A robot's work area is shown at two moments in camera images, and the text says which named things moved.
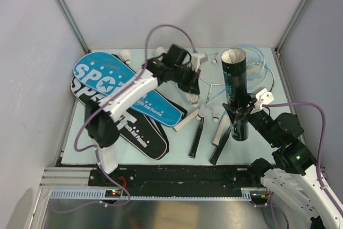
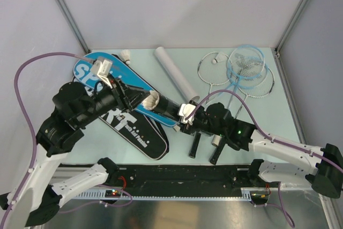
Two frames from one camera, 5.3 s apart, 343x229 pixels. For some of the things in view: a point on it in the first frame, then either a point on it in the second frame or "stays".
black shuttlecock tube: x=234 y=64 → x=167 y=107
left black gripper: x=191 y=86 → x=122 y=92
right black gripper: x=232 y=111 → x=190 y=129
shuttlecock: x=194 y=98 → x=149 y=103
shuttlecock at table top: x=125 y=55 stays
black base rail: x=176 y=178 stays
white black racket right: x=258 y=78 stays
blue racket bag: x=98 y=73 stays
